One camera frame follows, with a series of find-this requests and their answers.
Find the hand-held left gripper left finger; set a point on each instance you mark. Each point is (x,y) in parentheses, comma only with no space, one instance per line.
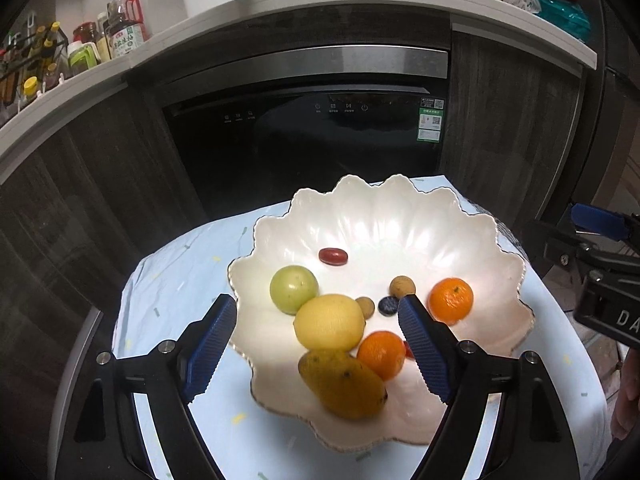
(210,350)

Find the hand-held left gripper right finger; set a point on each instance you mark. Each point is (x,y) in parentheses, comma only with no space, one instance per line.
(425,355)

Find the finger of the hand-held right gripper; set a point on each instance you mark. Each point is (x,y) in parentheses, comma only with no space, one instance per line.
(597,220)
(555,247)

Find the orange tangerine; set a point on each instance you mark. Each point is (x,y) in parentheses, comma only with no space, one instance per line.
(452,300)
(380,355)

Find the dark blueberry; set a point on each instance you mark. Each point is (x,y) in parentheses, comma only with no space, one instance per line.
(387,306)

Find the brown longan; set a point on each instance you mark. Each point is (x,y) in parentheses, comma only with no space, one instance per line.
(402,285)
(366,307)

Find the yellow mango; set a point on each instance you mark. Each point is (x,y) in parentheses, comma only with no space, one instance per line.
(345,385)

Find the yellow lemon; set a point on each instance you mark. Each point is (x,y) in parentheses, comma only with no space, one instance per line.
(327,322)

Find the green apple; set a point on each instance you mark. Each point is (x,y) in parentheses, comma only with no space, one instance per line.
(292,287)

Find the white scalloped ceramic bowl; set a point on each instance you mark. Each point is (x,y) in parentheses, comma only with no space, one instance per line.
(400,230)

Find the person's right hand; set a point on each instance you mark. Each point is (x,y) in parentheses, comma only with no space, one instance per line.
(629,400)

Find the light blue patterned tablecloth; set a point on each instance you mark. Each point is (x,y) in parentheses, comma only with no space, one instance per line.
(165,280)

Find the dark tall cabinet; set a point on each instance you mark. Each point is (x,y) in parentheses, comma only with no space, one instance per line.
(615,110)

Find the dark wood cabinet door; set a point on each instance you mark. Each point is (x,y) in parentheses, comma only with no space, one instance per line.
(125,160)
(500,135)

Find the teal plastic package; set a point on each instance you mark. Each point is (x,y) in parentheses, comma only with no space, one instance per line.
(560,15)

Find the black built-in dishwasher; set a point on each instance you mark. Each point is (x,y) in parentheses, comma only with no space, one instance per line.
(300,160)

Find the yellow capped bottle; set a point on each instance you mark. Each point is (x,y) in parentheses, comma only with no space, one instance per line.
(31,87)

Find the green lidded container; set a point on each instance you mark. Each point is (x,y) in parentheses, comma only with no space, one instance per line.
(82,57)

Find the white kitchen countertop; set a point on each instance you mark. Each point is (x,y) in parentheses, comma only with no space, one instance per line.
(350,2)

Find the large soy sauce bottle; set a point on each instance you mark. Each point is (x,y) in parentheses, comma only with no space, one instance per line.
(125,35)

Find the slim sauce bottle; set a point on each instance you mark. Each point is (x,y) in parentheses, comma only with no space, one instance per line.
(103,40)

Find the red lidded jar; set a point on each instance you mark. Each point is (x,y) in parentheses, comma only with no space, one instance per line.
(85,32)

